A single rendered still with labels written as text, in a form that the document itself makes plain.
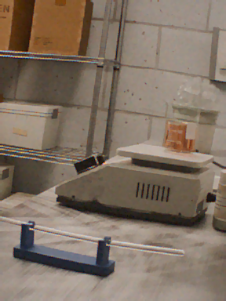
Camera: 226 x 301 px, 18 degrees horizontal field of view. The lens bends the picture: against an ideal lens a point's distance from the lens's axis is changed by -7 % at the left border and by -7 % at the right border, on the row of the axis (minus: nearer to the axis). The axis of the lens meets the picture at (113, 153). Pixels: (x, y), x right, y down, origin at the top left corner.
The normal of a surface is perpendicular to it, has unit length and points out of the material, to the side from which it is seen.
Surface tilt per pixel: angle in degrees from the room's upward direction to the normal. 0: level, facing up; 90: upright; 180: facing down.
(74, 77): 90
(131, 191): 90
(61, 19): 91
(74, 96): 90
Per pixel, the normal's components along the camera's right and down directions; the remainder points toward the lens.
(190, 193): -0.31, 0.07
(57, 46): -0.08, 0.08
